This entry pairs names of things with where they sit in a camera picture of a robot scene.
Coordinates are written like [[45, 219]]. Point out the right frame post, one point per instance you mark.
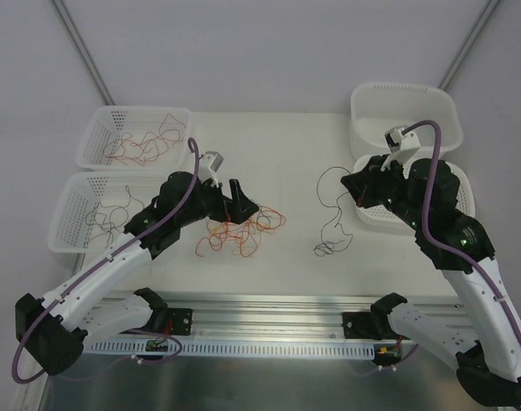
[[475, 33]]

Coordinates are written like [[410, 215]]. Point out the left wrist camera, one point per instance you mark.
[[208, 165]]

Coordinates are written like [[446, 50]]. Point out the frame post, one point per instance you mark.
[[475, 33], [70, 27]]

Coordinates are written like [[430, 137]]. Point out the rear left white basket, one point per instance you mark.
[[126, 137]]

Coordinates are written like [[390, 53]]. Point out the white basket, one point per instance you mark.
[[95, 206], [379, 216], [126, 137]]

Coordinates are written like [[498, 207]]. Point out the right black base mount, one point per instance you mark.
[[360, 325]]

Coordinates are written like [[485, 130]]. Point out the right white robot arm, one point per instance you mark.
[[488, 365]]

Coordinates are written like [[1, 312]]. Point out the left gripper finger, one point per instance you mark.
[[236, 191], [239, 211]]

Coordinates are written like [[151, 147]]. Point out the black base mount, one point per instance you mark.
[[178, 321], [360, 325]]

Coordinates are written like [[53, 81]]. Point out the front left white basket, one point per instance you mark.
[[95, 206]]

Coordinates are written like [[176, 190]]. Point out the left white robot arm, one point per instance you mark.
[[56, 327]]

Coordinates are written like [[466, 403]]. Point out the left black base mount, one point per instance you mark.
[[178, 321]]

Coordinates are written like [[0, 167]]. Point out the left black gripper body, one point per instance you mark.
[[225, 202]]

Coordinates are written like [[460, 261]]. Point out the left frame post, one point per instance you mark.
[[70, 27]]

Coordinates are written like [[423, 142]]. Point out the rear right white tub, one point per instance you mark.
[[375, 108]]

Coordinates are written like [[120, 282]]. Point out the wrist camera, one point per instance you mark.
[[208, 165], [402, 145]]

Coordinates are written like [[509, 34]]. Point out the aluminium rail frame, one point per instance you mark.
[[114, 382]]

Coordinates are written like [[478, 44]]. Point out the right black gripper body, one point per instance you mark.
[[372, 181]]

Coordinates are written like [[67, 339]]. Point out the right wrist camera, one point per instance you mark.
[[402, 145]]

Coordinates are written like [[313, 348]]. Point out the front right white basket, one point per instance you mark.
[[379, 216]]

